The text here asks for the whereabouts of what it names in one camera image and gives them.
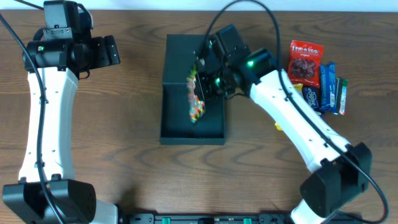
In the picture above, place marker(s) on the blue Eclipse mint pack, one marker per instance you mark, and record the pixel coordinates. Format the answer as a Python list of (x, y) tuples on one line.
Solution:
[(311, 96)]

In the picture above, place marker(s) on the blue wrapped cookie pack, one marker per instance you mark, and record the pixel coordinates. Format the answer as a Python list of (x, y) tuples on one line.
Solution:
[(328, 87)]

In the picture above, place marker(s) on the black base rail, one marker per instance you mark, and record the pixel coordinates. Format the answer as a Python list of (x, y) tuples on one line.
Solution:
[(262, 218)]

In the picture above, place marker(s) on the green white candy bar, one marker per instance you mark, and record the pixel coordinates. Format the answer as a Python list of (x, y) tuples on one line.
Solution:
[(340, 100)]

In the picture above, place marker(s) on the Haribo gummy bag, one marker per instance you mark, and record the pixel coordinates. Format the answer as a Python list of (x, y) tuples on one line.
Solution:
[(197, 106)]

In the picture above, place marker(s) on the red candy bag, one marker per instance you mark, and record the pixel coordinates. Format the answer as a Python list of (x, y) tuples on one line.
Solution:
[(304, 63)]

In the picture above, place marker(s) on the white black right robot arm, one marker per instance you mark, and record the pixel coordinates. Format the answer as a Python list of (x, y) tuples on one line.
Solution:
[(339, 171)]

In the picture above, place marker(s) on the yellow snack bag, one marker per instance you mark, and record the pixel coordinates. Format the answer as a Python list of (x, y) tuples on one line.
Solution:
[(298, 88)]

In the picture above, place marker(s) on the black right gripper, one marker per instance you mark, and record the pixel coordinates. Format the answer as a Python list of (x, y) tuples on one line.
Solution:
[(201, 86)]

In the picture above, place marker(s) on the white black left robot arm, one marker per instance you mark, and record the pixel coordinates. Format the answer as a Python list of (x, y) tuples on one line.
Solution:
[(46, 190)]

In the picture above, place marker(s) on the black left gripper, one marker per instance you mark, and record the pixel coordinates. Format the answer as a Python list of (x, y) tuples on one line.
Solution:
[(111, 50)]

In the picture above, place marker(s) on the black box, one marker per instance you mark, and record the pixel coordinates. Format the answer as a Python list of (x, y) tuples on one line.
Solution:
[(176, 126)]

